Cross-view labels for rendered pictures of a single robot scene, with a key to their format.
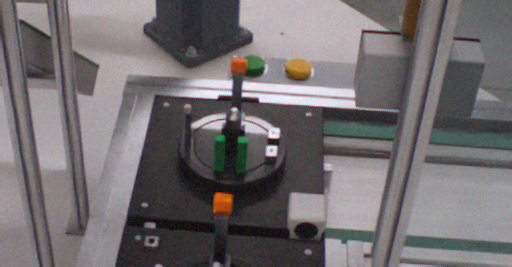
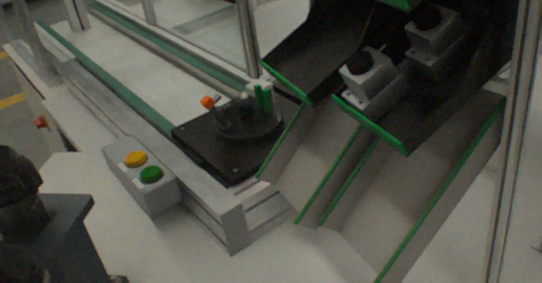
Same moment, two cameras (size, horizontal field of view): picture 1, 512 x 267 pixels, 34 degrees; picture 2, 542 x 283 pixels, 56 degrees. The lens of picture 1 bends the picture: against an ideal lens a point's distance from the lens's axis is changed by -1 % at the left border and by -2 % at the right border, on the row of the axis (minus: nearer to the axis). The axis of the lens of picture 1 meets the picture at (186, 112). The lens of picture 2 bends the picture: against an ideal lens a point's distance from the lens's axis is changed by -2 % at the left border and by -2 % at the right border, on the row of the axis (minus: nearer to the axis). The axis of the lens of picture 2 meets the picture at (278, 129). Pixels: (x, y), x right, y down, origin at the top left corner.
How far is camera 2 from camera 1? 1.50 m
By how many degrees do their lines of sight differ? 94
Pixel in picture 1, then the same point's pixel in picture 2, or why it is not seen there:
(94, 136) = (263, 264)
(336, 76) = (127, 147)
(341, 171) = not seen: hidden behind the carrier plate
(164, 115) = (246, 164)
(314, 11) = not seen: outside the picture
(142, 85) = (222, 205)
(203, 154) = (266, 120)
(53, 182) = (326, 242)
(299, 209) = (264, 84)
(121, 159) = not seen: hidden behind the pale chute
